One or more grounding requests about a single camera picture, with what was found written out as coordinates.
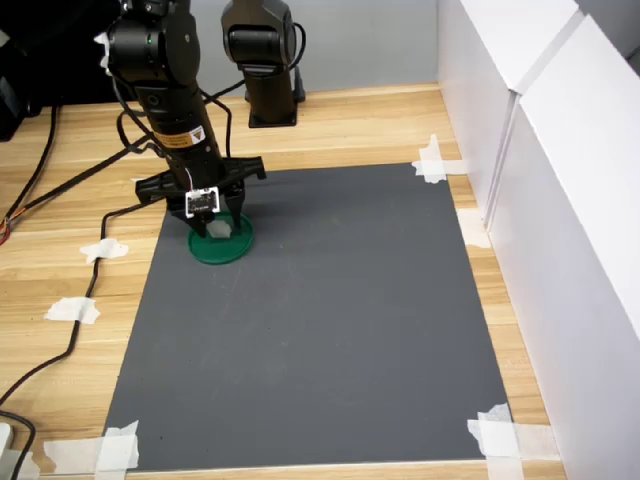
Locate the round green lid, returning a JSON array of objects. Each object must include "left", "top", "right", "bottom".
[{"left": 187, "top": 209, "right": 255, "bottom": 266}]

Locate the dark grey mat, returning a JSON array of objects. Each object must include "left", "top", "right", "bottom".
[{"left": 102, "top": 162, "right": 514, "bottom": 472}]

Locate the bare circuit board camera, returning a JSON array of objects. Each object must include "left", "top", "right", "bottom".
[{"left": 183, "top": 184, "right": 222, "bottom": 220}]

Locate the white tape piece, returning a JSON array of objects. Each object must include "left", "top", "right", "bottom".
[
  {"left": 410, "top": 133, "right": 464, "bottom": 185},
  {"left": 455, "top": 208, "right": 494, "bottom": 250},
  {"left": 79, "top": 237, "right": 130, "bottom": 265},
  {"left": 466, "top": 402, "right": 561, "bottom": 480},
  {"left": 0, "top": 449, "right": 42, "bottom": 479},
  {"left": 42, "top": 419, "right": 141, "bottom": 476},
  {"left": 43, "top": 296, "right": 101, "bottom": 325}
]

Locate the black equipment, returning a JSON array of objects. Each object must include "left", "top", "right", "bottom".
[{"left": 0, "top": 0, "right": 121, "bottom": 144}]

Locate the white tape wrap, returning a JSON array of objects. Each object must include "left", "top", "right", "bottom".
[{"left": 94, "top": 32, "right": 112, "bottom": 76}]

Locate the black taped camera cable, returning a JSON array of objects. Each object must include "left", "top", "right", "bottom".
[{"left": 0, "top": 202, "right": 144, "bottom": 407}]

